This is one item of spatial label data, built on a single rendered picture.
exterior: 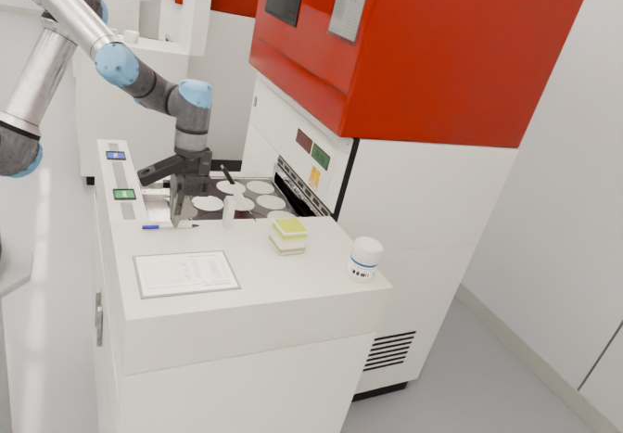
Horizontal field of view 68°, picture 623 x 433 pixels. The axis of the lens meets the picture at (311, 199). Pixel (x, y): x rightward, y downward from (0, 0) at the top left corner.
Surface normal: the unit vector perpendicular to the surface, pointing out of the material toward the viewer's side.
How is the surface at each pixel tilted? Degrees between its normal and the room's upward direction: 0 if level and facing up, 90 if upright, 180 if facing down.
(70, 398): 0
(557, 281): 90
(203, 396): 90
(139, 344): 90
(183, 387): 90
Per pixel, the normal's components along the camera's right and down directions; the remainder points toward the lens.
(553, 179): -0.88, 0.01
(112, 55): -0.25, -0.18
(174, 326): 0.42, 0.48
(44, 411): 0.22, -0.88
